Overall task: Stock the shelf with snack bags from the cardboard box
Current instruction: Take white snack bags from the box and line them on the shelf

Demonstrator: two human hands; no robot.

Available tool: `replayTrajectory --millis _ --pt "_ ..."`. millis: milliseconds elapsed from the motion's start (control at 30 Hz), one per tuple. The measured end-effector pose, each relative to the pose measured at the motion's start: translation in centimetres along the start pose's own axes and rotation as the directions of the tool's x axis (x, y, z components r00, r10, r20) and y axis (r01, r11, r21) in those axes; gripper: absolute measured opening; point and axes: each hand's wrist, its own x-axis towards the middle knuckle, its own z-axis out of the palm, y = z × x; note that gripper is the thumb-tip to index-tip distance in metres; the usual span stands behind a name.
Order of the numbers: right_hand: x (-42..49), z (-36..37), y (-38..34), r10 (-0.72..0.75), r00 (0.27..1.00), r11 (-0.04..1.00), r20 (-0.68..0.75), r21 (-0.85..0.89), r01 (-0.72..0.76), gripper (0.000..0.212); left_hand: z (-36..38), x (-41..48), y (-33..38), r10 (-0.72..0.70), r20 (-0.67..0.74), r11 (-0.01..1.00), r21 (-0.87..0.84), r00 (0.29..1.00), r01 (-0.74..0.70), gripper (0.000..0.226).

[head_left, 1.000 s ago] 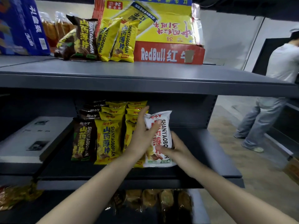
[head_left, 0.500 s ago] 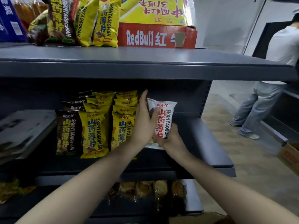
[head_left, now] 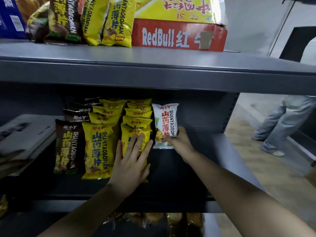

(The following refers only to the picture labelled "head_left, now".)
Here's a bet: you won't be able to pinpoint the person's left hand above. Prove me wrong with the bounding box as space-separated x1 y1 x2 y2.
108 133 154 196

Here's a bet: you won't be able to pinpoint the person's right hand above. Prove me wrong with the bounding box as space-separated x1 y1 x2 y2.
163 126 196 163

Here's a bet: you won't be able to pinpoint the white snack packet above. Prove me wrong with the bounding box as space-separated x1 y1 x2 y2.
151 103 179 150

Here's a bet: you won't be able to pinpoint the dark grey metal shelf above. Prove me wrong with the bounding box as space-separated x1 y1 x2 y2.
0 38 316 237

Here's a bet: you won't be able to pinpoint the person's left forearm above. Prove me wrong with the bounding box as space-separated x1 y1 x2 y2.
37 182 134 237

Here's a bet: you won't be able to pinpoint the person's right forearm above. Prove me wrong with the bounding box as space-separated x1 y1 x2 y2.
184 150 316 237

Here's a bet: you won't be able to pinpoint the white printed flat box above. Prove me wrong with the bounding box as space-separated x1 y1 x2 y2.
0 114 65 176

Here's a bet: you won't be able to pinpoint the orange wrapped snacks on shelf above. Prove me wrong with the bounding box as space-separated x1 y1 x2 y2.
0 194 8 218

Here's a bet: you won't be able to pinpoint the pile of wrapped pastries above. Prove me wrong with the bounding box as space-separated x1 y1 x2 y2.
103 212 205 237

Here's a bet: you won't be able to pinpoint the red carton with white lettering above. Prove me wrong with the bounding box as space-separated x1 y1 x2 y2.
131 18 228 52

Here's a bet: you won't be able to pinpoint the blue drink carton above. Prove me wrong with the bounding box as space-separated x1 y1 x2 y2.
0 0 28 39

